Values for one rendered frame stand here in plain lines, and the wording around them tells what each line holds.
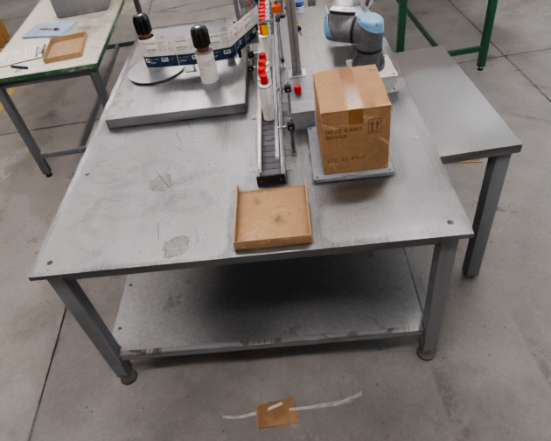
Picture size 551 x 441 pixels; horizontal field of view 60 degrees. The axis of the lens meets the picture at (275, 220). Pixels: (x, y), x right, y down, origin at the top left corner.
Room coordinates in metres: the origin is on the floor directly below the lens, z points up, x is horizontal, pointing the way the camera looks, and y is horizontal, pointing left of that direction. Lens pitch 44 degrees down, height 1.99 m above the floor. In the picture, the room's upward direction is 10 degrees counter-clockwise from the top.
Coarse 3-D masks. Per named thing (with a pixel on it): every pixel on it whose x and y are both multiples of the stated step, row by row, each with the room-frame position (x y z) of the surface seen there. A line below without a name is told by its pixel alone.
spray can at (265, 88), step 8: (264, 80) 1.78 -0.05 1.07; (264, 88) 1.77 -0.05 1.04; (264, 96) 1.77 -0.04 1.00; (272, 96) 1.79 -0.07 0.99; (264, 104) 1.77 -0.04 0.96; (272, 104) 1.78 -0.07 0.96; (264, 112) 1.78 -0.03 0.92; (272, 112) 1.77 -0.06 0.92; (264, 120) 1.79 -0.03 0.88; (272, 120) 1.77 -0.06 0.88
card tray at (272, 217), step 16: (240, 192) 1.39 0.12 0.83; (256, 192) 1.37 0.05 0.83; (272, 192) 1.36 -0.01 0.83; (288, 192) 1.34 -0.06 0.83; (304, 192) 1.32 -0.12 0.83; (240, 208) 1.30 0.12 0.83; (256, 208) 1.28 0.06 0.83; (272, 208) 1.27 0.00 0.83; (288, 208) 1.26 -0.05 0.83; (304, 208) 1.24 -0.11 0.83; (240, 224) 1.22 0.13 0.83; (256, 224) 1.20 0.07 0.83; (272, 224) 1.19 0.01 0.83; (288, 224) 1.18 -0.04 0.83; (304, 224) 1.16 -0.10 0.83; (240, 240) 1.14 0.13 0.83; (256, 240) 1.09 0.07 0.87; (272, 240) 1.09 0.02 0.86; (288, 240) 1.08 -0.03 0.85; (304, 240) 1.08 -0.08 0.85
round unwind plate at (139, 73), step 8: (136, 64) 2.55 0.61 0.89; (144, 64) 2.54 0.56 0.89; (136, 72) 2.45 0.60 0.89; (144, 72) 2.44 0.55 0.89; (160, 72) 2.41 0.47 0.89; (168, 72) 2.39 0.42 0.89; (176, 72) 2.37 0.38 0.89; (136, 80) 2.35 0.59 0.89; (144, 80) 2.34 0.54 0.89; (152, 80) 2.32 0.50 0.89; (160, 80) 2.31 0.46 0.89
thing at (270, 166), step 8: (272, 16) 2.94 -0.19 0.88; (272, 24) 2.80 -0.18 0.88; (272, 32) 2.69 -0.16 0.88; (272, 72) 2.22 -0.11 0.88; (272, 80) 2.13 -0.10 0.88; (264, 128) 1.73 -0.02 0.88; (272, 128) 1.72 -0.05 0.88; (264, 136) 1.66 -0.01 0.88; (272, 136) 1.65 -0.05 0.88; (264, 144) 1.61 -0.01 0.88; (272, 144) 1.60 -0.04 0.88; (264, 152) 1.55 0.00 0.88; (272, 152) 1.54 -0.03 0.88; (264, 160) 1.50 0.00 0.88; (272, 160) 1.49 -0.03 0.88; (280, 160) 1.48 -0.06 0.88; (264, 168) 1.45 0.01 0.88; (272, 168) 1.44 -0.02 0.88; (280, 168) 1.44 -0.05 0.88; (264, 176) 1.41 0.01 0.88
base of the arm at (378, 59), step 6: (354, 54) 2.06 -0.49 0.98; (360, 54) 2.00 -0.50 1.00; (366, 54) 1.98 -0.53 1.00; (372, 54) 1.98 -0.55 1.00; (378, 54) 1.98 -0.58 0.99; (354, 60) 2.03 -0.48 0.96; (360, 60) 2.00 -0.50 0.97; (366, 60) 1.98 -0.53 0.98; (372, 60) 1.97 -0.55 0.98; (378, 60) 1.98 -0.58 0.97; (384, 60) 2.01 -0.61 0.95; (378, 66) 1.97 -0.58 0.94; (384, 66) 2.00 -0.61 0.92
